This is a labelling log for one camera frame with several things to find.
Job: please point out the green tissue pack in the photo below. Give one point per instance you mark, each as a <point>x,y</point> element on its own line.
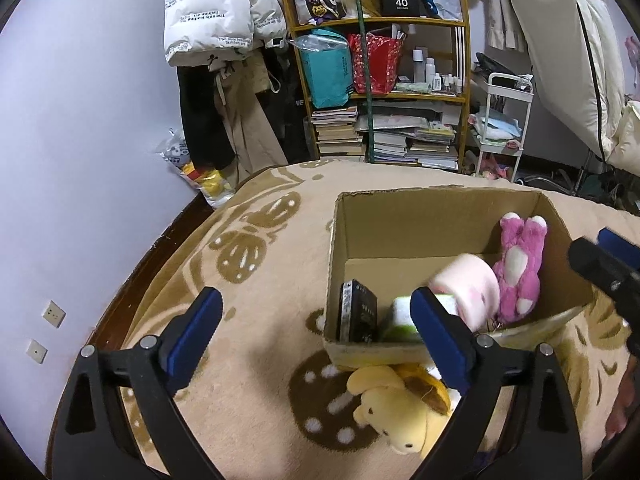
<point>397,317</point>

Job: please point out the white puffer jacket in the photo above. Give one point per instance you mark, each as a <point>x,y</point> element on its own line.
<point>215,10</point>

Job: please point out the white folded mattress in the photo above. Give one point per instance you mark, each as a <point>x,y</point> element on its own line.
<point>555,35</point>

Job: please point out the white rolling cart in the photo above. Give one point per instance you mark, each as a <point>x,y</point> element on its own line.
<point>492,82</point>

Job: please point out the light blue folded cloth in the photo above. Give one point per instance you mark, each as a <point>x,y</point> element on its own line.
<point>497,125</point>

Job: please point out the person's right hand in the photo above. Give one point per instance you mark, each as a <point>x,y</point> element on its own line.
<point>625,400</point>

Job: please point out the teal paper bag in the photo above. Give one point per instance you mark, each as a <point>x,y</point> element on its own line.
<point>325,75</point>

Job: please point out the black tissue pack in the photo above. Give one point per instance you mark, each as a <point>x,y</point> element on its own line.
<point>357,312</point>

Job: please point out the pink round plush cushion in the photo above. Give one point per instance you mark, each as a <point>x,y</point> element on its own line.
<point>470,280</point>

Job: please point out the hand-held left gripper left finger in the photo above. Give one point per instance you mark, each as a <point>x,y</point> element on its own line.
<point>192,335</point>

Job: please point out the black hanging coat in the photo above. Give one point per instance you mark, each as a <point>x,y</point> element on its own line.
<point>200,120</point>

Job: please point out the beige hanging trousers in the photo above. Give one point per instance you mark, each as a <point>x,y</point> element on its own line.
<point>245,125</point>

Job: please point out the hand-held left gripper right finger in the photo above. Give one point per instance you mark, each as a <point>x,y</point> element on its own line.
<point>440,340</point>

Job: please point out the plastic bag with yellow toys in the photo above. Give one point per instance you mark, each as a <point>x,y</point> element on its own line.
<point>210,182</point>

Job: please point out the cream floral curtains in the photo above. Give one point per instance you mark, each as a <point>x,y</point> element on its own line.
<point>500,10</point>

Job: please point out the wide stack of books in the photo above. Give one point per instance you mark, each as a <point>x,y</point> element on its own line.
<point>415,145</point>

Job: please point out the green pole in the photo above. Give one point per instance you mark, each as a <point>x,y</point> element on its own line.
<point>364,60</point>

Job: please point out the white wall socket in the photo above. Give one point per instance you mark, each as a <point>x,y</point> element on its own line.
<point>36,351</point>
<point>54,314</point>

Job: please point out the pink bear plush toy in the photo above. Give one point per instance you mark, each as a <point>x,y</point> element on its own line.
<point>517,280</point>

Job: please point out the wooden shelf rack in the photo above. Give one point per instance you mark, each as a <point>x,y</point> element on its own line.
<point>462,110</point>

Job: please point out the red patterned bag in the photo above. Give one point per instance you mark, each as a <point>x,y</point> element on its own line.
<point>382,62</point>

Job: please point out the narrow stack of books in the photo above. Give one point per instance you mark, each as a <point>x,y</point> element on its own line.
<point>337,135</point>

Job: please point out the yellow dog plush toy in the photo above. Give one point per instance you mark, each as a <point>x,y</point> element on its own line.
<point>395,415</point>

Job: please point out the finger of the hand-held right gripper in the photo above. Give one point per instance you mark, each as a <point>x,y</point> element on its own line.
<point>600,265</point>
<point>620,245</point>

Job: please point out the cardboard box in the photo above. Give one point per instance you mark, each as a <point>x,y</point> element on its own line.
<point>450,225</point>

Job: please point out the group of cosmetic bottles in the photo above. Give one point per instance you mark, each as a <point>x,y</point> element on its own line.
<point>435,77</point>

